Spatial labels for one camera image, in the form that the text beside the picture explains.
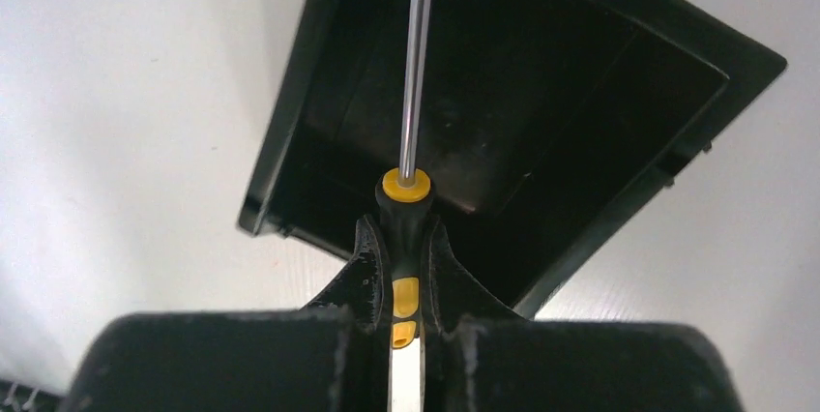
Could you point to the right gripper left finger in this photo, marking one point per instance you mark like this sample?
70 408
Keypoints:
364 284

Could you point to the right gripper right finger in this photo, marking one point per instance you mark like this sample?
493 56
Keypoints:
449 292

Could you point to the black plastic bin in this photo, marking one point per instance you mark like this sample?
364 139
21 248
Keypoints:
545 125

